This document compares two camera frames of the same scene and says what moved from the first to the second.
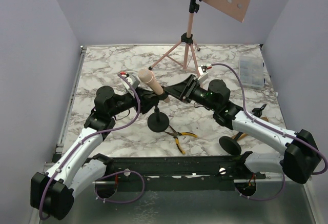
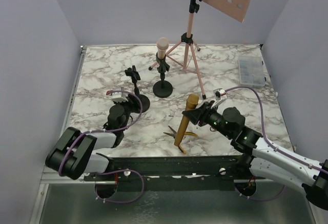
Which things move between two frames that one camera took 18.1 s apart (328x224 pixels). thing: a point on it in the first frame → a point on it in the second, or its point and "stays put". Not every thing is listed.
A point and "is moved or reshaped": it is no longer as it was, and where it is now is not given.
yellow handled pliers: (175, 134) stays put
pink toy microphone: (146, 75) → (162, 45)
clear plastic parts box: (251, 71) stays put
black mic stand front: (231, 145) is moved or reshaped
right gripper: (188, 88) → (203, 114)
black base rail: (176, 173) stays put
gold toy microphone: (264, 119) → (191, 101)
